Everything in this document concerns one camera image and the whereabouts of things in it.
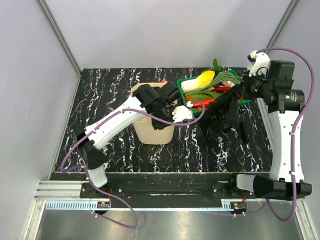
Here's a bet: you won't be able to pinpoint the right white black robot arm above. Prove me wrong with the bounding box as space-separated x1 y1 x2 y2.
227 60 312 201

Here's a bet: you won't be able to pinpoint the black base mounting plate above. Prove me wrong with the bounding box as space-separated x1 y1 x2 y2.
79 171 258 208

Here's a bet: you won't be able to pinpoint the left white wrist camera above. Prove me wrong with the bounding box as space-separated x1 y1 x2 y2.
172 101 194 123

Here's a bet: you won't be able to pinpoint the yellow white napa cabbage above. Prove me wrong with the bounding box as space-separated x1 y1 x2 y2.
180 70 216 93

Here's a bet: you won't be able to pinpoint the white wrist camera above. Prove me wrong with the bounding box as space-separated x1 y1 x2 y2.
247 50 271 77
172 101 194 123

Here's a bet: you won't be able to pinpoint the beige plastic trash bin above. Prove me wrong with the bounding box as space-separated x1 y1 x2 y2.
130 82 179 145

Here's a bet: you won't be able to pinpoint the green leafy vegetable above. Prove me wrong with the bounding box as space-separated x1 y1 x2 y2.
183 58 222 100

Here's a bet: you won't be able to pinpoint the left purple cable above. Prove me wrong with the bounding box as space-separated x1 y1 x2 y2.
59 100 206 229

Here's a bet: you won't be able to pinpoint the large orange carrot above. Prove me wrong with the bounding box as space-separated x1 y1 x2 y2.
186 98 215 110

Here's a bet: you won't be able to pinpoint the green long beans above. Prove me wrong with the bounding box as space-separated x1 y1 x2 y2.
185 71 243 95

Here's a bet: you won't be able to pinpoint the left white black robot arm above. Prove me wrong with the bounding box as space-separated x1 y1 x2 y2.
73 82 180 198

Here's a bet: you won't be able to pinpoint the green plastic basket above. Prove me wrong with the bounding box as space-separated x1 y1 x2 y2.
176 69 251 117

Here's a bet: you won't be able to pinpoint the purple cable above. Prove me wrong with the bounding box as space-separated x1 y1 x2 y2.
207 47 316 223
59 100 206 229

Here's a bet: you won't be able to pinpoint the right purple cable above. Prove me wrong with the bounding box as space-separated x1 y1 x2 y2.
207 47 316 223

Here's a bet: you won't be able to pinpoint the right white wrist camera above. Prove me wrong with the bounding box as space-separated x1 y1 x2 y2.
247 50 271 77

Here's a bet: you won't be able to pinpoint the black trash bag roll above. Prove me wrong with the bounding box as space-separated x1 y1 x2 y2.
198 83 247 143

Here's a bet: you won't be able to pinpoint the red chili pepper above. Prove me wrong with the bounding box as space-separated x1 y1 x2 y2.
210 86 231 92

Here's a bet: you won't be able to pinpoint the aluminium frame rail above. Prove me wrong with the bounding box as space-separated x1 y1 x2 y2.
30 174 317 240

